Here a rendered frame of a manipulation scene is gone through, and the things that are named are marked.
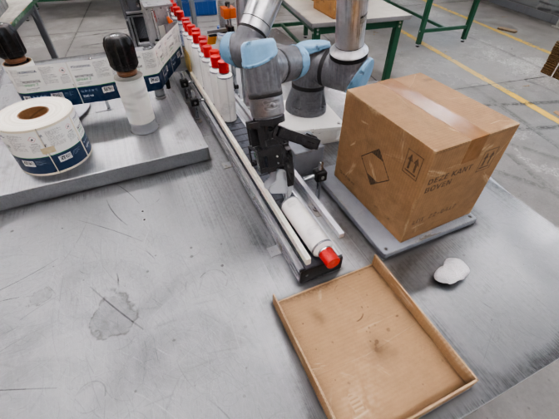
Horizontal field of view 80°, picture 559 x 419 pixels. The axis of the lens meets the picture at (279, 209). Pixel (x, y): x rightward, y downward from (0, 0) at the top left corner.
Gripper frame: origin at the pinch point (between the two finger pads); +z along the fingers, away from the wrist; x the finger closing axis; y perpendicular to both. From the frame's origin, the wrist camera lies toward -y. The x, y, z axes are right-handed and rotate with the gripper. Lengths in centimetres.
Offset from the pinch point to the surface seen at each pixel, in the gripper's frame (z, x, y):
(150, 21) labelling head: -50, -93, 14
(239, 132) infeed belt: -9.5, -38.9, -0.3
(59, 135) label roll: -20, -37, 50
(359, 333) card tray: 20.2, 29.7, 0.3
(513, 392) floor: 105, 19, -78
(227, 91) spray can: -22.7, -41.6, 0.3
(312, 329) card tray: 18.6, 25.3, 8.6
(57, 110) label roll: -26, -43, 49
